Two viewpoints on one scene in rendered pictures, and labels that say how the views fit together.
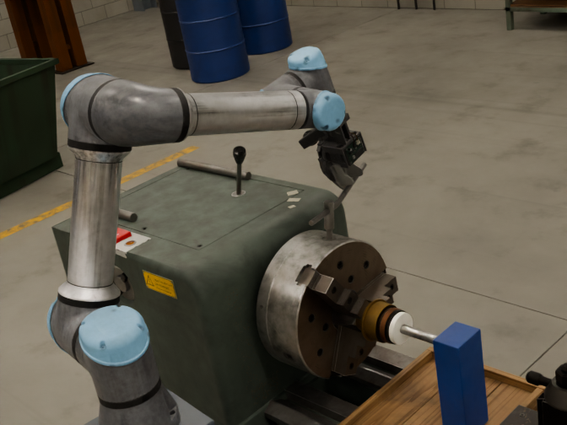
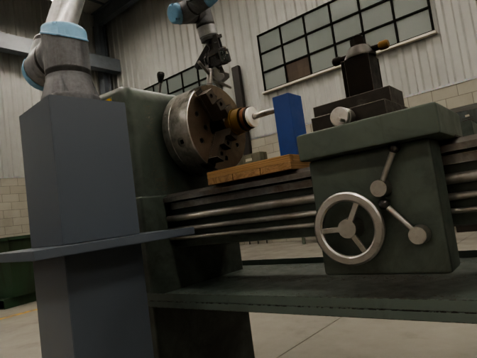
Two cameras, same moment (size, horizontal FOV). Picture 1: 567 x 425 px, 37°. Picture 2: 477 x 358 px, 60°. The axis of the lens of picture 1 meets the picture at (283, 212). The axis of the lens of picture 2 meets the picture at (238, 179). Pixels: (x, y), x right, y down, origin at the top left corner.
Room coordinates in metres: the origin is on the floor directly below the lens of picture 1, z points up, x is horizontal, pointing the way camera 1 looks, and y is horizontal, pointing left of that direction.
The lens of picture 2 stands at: (0.20, 0.13, 0.77)
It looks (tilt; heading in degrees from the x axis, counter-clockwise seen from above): 5 degrees up; 349
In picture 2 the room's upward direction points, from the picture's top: 8 degrees counter-clockwise
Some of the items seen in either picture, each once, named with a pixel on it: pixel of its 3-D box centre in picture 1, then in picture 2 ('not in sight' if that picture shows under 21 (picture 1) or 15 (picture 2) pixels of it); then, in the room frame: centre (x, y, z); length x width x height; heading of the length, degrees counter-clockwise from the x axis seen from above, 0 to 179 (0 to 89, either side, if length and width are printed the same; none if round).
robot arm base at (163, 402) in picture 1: (134, 405); (69, 91); (1.33, 0.33, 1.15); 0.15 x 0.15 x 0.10
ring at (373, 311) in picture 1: (380, 321); (240, 121); (1.57, -0.16, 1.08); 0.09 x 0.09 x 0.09; 42
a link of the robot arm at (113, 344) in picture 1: (116, 350); (64, 50); (1.34, 0.34, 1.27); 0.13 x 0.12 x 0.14; 33
